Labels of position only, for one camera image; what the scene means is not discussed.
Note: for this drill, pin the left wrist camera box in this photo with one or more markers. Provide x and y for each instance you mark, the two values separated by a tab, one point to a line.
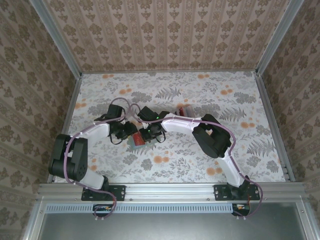
125	122

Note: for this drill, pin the aluminium front rail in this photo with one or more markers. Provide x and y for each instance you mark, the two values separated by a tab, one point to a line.
170	191

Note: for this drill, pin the clear acrylic card stand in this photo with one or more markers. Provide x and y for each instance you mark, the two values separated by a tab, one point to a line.
190	110

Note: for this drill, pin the red card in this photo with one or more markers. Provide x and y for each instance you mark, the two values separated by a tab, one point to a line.
138	139
181	111

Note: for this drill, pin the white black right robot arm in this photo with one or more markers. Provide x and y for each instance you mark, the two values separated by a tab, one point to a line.
215	147

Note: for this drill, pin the floral table cover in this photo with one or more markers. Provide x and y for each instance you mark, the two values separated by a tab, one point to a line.
160	172

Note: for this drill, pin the aluminium frame post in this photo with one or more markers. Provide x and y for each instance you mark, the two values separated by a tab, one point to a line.
278	37
57	37

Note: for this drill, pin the sheet metal panel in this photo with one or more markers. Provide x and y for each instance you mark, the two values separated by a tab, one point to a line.
162	227

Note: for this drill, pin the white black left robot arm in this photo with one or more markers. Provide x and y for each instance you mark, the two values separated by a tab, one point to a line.
81	162

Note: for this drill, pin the green card holder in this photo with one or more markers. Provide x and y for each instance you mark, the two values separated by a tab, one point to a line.
152	146

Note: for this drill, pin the aluminium side rail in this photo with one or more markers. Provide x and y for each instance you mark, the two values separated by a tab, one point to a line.
266	100
72	100

